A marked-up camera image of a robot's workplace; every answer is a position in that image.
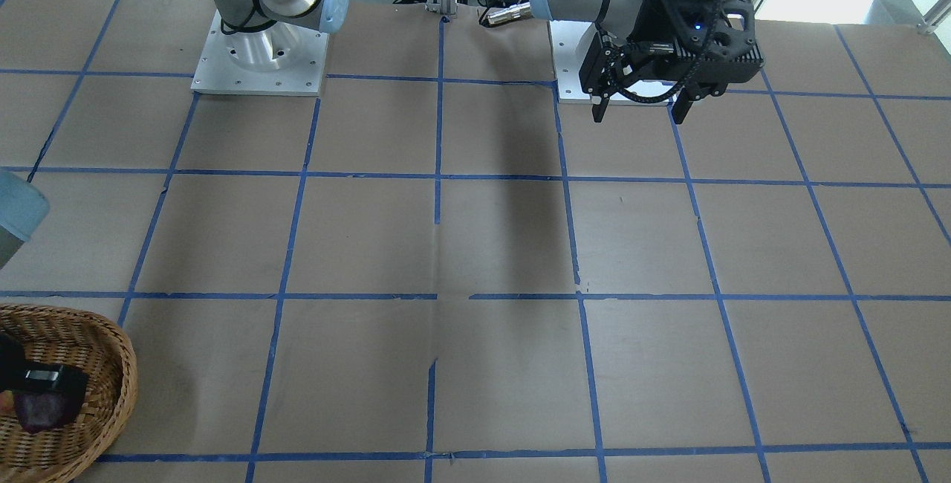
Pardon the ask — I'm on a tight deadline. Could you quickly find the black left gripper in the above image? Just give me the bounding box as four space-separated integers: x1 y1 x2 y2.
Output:
580 0 728 125

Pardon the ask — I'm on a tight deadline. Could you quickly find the silver metal cylinder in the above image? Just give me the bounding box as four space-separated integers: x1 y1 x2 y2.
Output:
480 1 533 28

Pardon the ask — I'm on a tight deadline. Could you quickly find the dark red apple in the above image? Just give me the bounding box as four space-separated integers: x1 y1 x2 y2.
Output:
13 392 84 433

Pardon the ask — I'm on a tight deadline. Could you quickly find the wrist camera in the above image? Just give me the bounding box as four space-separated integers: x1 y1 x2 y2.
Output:
694 0 765 84

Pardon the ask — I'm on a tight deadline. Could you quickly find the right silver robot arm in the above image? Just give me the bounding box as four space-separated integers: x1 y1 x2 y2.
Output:
2 0 349 401

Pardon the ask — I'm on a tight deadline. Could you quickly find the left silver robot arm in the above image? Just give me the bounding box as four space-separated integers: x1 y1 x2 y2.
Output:
530 0 765 125

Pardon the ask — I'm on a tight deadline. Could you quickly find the wicker basket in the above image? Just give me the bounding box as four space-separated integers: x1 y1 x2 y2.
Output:
1 303 138 482

